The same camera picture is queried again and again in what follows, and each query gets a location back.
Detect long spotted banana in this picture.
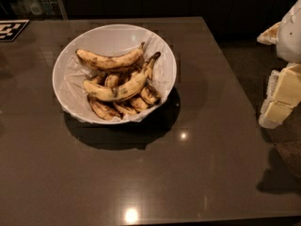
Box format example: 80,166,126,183
83,52,161,103

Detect white bowl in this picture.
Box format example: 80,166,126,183
52,24,178,125

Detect top spotted banana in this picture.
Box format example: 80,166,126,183
75,42,144,72

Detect bottom right brown banana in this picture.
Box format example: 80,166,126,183
129,96,149,112

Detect black white marker tag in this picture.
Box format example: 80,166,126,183
0,20,29,42

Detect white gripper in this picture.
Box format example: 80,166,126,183
257,0,301,129

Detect bottom left brown banana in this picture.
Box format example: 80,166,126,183
87,96,120,121

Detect right small dark banana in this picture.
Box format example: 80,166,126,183
140,83,161,105

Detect bottles on background shelf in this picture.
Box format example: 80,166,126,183
8,0,60,17

